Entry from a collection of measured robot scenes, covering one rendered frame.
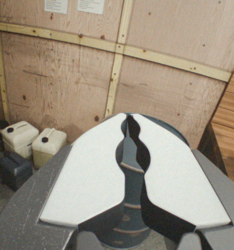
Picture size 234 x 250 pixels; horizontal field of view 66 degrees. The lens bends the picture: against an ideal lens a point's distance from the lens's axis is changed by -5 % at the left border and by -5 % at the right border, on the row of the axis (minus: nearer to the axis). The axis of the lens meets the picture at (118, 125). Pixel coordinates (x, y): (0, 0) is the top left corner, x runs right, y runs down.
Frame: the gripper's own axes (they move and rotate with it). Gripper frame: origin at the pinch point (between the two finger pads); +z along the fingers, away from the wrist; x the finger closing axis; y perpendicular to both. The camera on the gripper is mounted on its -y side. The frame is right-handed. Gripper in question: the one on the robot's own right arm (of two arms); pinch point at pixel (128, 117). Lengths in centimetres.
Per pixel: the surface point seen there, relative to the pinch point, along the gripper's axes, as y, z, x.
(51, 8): -8, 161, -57
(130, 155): 61, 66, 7
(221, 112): 59, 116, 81
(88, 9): -7, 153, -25
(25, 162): 108, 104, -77
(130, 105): 69, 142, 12
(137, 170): 60, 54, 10
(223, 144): 68, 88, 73
